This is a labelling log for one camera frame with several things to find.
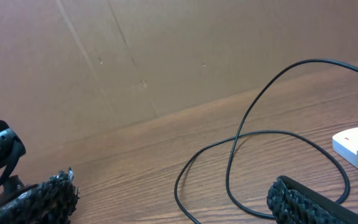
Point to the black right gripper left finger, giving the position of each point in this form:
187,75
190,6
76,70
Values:
53,201

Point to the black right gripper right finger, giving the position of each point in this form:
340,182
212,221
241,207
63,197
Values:
292,202

